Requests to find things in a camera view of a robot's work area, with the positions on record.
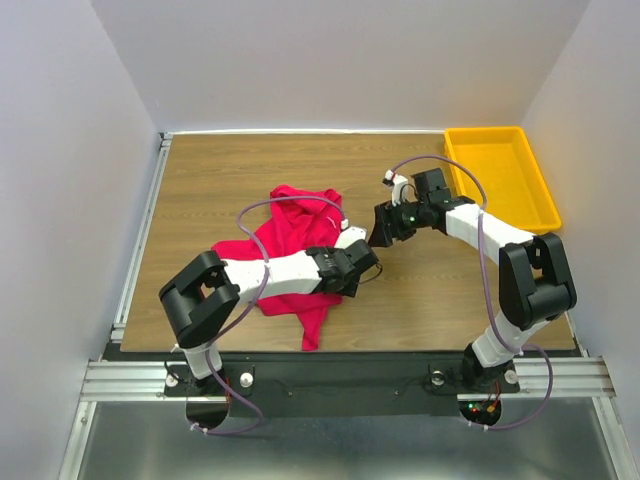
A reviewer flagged pink red t shirt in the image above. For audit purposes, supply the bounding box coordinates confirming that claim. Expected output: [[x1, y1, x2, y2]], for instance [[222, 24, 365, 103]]
[[210, 184, 351, 353]]

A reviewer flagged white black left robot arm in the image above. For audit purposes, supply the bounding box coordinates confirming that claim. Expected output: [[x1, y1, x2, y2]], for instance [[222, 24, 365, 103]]
[[159, 239, 378, 394]]

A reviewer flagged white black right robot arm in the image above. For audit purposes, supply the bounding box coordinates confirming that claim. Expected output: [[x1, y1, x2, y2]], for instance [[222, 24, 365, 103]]
[[368, 169, 577, 390]]

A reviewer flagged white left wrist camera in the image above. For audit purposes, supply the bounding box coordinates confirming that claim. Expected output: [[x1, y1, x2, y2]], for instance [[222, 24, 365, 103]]
[[334, 226, 367, 249]]

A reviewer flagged yellow plastic tray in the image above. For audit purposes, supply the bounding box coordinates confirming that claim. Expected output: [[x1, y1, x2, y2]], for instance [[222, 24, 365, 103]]
[[444, 126, 562, 234]]

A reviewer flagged aluminium frame rail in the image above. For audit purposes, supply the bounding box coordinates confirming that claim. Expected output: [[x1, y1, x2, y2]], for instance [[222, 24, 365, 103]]
[[80, 357, 616, 402]]

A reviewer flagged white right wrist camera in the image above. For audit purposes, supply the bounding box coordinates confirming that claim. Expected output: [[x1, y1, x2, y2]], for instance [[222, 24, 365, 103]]
[[382, 170, 410, 206]]

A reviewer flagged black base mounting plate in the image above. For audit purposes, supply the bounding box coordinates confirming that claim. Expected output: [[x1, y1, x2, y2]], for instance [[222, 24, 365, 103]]
[[164, 350, 521, 419]]

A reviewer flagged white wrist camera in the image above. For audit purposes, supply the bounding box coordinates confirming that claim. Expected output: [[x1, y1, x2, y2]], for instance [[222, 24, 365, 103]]
[[382, 170, 410, 206], [334, 226, 367, 249]]

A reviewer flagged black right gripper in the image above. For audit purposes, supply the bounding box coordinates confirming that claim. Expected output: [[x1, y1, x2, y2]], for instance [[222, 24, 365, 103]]
[[368, 195, 429, 247]]

